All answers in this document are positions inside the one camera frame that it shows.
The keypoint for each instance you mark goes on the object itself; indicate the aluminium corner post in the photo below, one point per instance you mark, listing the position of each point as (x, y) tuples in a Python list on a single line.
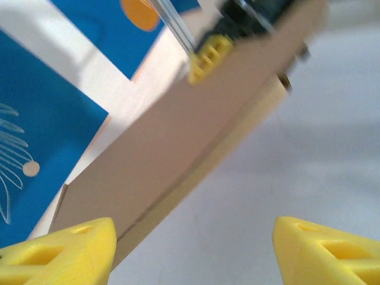
[(175, 26)]

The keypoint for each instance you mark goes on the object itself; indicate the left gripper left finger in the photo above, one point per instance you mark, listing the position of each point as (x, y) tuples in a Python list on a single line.
[(65, 255)]

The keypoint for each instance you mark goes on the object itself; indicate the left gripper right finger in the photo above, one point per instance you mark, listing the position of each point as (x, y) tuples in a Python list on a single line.
[(326, 255)]

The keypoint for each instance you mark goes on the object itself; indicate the brown cardboard box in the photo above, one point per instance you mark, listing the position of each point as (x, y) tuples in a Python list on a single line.
[(178, 133)]

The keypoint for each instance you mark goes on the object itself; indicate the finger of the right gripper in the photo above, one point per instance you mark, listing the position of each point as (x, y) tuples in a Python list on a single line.
[(207, 59)]

